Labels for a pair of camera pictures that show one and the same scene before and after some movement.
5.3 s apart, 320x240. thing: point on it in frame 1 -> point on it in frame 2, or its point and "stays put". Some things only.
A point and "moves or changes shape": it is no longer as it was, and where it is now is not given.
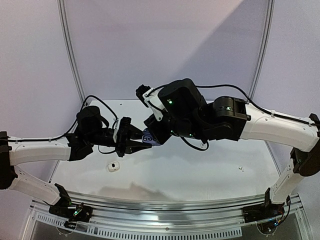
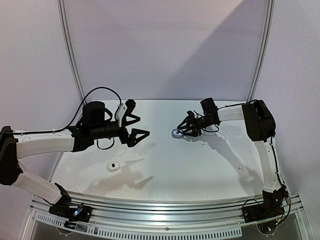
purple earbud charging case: [147, 138] moves or changes shape
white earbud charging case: [114, 167] stays put
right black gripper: [155, 127] -> [195, 122]
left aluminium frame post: [62, 11] stays put
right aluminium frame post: [269, 30] stays put
